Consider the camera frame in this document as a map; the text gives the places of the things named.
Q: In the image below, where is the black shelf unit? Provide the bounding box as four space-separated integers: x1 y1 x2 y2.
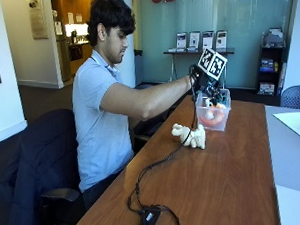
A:
256 26 290 97

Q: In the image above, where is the framed leaflet stand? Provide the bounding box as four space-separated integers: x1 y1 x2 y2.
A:
201 30 215 49
175 31 188 50
215 29 229 50
188 30 202 50

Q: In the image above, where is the blue mesh chair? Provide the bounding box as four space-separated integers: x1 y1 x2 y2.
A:
279 83 300 111

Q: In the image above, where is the black cable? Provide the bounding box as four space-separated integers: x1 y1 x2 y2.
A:
125 71 200 225

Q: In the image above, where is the wall poster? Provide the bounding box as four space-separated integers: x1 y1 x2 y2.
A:
22 0 51 41

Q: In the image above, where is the white cube of black markers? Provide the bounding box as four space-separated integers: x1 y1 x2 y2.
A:
196 48 229 82

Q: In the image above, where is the narrow console table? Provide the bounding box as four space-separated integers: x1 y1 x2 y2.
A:
161 44 236 86

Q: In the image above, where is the dark office chair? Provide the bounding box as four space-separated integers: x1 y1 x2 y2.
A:
0 105 91 225

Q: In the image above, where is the orange and white soft toy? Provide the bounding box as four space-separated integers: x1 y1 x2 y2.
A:
198 98 229 128

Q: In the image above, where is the black hub box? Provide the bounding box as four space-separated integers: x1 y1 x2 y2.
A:
138 205 162 225

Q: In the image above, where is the white paper sheet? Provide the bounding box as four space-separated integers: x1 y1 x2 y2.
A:
271 109 300 139

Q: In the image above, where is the clear plastic bin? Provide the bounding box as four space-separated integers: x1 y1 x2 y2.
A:
194 87 233 133

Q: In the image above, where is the the person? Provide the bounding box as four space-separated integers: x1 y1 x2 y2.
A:
67 0 198 215

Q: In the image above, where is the cream soft toy dog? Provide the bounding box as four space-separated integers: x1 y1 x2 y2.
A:
170 122 208 151

